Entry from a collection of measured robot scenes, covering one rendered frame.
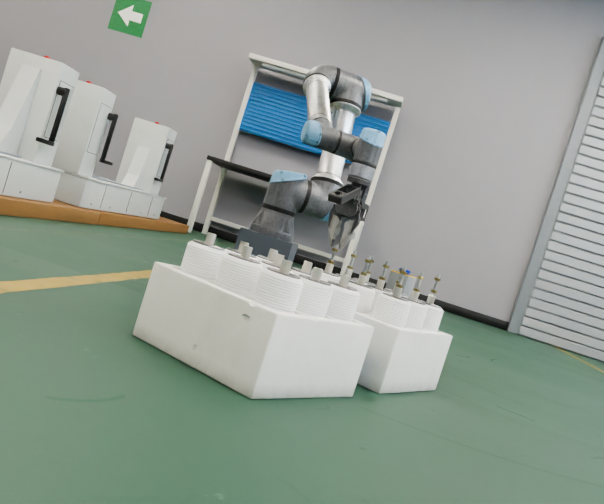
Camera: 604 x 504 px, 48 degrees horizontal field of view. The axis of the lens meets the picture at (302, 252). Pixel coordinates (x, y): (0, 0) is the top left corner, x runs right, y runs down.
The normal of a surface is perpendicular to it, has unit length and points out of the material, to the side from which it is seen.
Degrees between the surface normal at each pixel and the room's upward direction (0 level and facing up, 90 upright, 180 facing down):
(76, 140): 90
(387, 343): 90
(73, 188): 90
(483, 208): 90
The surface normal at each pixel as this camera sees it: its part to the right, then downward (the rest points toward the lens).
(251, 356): -0.58, -0.16
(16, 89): -0.02, -0.27
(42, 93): -0.11, 0.00
